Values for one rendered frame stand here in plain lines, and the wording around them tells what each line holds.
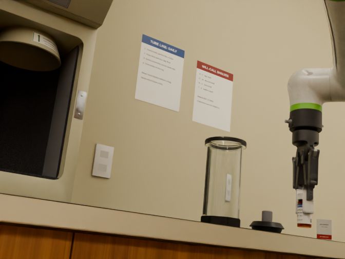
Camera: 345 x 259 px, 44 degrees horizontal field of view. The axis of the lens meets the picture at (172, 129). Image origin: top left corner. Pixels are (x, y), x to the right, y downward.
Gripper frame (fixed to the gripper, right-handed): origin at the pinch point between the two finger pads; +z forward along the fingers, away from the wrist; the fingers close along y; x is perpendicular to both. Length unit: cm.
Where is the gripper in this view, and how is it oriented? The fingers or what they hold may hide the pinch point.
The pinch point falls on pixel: (304, 201)
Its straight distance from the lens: 128.0
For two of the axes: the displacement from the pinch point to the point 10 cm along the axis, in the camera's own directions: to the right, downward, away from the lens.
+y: 1.4, -2.5, -9.6
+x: 9.9, 1.3, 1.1
